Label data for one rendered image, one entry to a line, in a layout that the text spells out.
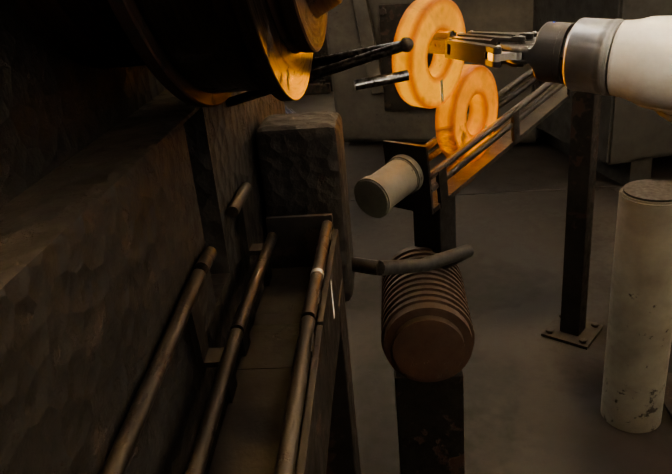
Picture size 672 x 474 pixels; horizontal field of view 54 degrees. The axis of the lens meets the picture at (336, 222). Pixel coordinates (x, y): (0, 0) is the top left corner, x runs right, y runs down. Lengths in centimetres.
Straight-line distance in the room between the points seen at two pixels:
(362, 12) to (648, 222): 220
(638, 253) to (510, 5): 199
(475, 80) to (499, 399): 80
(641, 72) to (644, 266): 59
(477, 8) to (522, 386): 197
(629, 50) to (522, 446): 91
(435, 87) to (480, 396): 85
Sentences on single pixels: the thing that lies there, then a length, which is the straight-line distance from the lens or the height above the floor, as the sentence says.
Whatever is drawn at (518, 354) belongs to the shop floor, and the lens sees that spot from 176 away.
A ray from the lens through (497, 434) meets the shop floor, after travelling 152.
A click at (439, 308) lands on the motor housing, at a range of 91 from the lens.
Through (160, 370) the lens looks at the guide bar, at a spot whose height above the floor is 75.
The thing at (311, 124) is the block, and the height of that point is 80.
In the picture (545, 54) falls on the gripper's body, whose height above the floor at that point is 84.
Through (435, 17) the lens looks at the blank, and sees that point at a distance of 97.
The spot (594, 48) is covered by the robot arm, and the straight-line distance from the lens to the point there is 86.
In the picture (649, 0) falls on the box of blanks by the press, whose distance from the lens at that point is 267.
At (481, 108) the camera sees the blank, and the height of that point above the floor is 72.
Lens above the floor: 100
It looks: 23 degrees down
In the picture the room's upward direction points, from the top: 5 degrees counter-clockwise
